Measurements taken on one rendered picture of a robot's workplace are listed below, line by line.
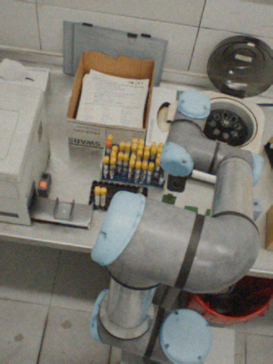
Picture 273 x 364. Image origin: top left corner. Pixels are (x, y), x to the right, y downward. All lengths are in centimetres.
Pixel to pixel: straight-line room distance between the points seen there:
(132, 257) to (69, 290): 160
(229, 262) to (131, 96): 101
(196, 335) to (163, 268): 41
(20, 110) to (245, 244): 75
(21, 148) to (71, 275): 118
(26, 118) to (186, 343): 67
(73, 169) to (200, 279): 90
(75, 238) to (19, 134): 36
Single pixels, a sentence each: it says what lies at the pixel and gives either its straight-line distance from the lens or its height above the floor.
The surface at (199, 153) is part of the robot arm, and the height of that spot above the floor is 132.
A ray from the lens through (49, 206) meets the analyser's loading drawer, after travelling 141.
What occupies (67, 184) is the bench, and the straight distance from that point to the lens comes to 148.
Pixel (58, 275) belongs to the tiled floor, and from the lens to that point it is 229.
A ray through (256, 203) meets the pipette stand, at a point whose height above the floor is 97.
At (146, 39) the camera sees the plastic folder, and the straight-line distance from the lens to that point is 158.
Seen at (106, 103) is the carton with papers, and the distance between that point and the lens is 158.
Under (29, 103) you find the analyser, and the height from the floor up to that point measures 118.
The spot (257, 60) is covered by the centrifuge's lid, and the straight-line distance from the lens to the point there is 160.
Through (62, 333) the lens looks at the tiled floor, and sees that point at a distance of 222.
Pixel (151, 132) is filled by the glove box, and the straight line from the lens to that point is 152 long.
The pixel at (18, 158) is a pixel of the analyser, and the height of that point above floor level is 117.
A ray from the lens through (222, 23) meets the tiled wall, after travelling 157.
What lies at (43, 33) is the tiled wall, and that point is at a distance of 170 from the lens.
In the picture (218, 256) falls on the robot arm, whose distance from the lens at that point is 68.
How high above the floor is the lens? 217
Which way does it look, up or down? 59 degrees down
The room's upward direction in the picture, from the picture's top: 10 degrees clockwise
